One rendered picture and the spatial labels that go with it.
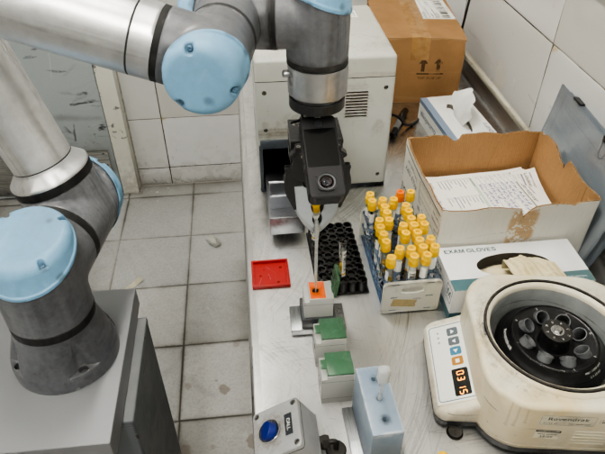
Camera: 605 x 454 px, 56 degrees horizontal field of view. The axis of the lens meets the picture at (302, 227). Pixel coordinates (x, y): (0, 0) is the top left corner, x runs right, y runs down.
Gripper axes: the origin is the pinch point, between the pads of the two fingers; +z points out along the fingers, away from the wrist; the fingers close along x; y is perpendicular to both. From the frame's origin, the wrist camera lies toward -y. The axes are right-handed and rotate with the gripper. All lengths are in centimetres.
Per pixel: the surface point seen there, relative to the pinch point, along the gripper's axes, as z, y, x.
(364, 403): 10.9, -22.5, -3.9
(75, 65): 44, 162, 80
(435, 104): 15, 63, -37
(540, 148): 9, 32, -49
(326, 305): 14.6, -2.1, -1.5
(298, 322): 19.3, -1.2, 2.9
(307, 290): 13.7, 0.6, 1.2
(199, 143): 87, 169, 36
